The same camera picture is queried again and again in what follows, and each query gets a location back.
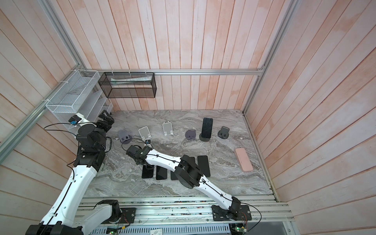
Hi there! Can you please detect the pink phone case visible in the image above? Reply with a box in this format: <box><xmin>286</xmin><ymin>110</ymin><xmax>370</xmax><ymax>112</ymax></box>
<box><xmin>235</xmin><ymin>148</ymin><xmax>253</xmax><ymax>172</ymax></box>

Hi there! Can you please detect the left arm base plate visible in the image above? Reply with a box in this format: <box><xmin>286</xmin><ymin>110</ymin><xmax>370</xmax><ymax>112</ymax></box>
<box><xmin>119</xmin><ymin>207</ymin><xmax>136</xmax><ymax>225</ymax></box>

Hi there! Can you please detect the grey round stand front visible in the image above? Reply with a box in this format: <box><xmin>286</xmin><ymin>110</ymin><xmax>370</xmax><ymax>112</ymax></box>
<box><xmin>118</xmin><ymin>130</ymin><xmax>133</xmax><ymax>145</ymax></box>

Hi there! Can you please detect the dark phone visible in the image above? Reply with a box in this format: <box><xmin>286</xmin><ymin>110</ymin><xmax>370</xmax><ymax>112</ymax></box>
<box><xmin>201</xmin><ymin>117</ymin><xmax>213</xmax><ymax>139</ymax></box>

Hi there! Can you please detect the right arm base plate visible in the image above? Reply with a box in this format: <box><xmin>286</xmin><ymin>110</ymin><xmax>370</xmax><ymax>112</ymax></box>
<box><xmin>211</xmin><ymin>205</ymin><xmax>252</xmax><ymax>221</ymax></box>

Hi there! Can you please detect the white stand far-left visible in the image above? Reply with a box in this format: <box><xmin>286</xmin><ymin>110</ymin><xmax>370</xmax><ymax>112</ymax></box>
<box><xmin>139</xmin><ymin>126</ymin><xmax>152</xmax><ymax>141</ymax></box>

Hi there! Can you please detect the purple phone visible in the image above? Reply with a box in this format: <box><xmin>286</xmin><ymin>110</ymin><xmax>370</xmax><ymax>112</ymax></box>
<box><xmin>170</xmin><ymin>171</ymin><xmax>178</xmax><ymax>181</ymax></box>

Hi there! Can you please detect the grey round tall stand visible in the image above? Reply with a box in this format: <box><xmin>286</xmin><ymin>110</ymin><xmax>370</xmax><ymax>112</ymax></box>
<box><xmin>199</xmin><ymin>134</ymin><xmax>210</xmax><ymax>142</ymax></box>

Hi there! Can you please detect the grey stand of blue phone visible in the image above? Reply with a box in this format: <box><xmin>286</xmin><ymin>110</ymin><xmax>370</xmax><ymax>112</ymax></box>
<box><xmin>185</xmin><ymin>129</ymin><xmax>196</xmax><ymax>140</ymax></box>

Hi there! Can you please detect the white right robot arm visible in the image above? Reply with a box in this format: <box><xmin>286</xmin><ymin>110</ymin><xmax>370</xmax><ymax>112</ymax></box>
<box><xmin>126</xmin><ymin>145</ymin><xmax>241</xmax><ymax>220</ymax></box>

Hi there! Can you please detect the white wire mesh shelf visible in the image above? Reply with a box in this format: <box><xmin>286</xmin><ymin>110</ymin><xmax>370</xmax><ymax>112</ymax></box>
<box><xmin>46</xmin><ymin>70</ymin><xmax>113</xmax><ymax>134</ymax></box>

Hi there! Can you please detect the white stand of purple phone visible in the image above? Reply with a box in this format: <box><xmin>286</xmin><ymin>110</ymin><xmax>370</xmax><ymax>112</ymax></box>
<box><xmin>163</xmin><ymin>121</ymin><xmax>173</xmax><ymax>136</ymax></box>

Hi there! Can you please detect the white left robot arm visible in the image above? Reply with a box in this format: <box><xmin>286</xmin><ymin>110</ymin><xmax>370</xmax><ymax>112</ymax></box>
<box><xmin>26</xmin><ymin>110</ymin><xmax>122</xmax><ymax>235</ymax></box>

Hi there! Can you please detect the black wire mesh basket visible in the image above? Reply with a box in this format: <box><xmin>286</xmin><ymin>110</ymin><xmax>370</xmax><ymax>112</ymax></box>
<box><xmin>99</xmin><ymin>72</ymin><xmax>157</xmax><ymax>99</ymax></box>

